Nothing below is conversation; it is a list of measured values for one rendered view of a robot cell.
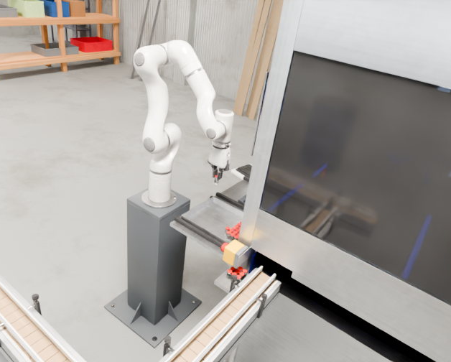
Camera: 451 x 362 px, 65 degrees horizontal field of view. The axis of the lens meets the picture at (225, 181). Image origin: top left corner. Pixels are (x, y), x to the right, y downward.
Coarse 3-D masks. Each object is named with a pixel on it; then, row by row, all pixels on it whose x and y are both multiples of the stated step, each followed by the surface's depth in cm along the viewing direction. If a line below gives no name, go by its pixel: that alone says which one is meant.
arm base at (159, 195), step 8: (152, 176) 184; (160, 176) 183; (168, 176) 186; (152, 184) 186; (160, 184) 186; (168, 184) 188; (144, 192) 198; (152, 192) 189; (160, 192) 188; (168, 192) 192; (144, 200) 192; (152, 200) 191; (160, 200) 191; (168, 200) 194; (176, 200) 197
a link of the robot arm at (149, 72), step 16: (144, 48) 154; (160, 48) 160; (144, 64) 153; (160, 64) 161; (144, 80) 162; (160, 80) 162; (160, 96) 166; (160, 112) 168; (144, 128) 172; (160, 128) 169; (144, 144) 172; (160, 144) 170
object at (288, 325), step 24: (288, 288) 149; (288, 312) 147; (312, 312) 139; (264, 336) 160; (288, 336) 151; (312, 336) 143; (336, 336) 136; (360, 336) 132; (240, 360) 177; (264, 360) 166; (288, 360) 156; (312, 360) 147; (336, 360) 140; (360, 360) 133; (384, 360) 126; (408, 360) 126
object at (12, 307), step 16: (0, 288) 124; (0, 304) 118; (16, 304) 119; (0, 320) 110; (16, 320) 114; (32, 320) 112; (0, 336) 108; (16, 336) 105; (32, 336) 110; (48, 336) 108; (16, 352) 105; (32, 352) 102; (48, 352) 106; (64, 352) 103
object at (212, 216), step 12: (204, 204) 191; (216, 204) 196; (228, 204) 191; (192, 216) 183; (204, 216) 184; (216, 216) 186; (228, 216) 187; (240, 216) 189; (204, 228) 170; (216, 228) 177
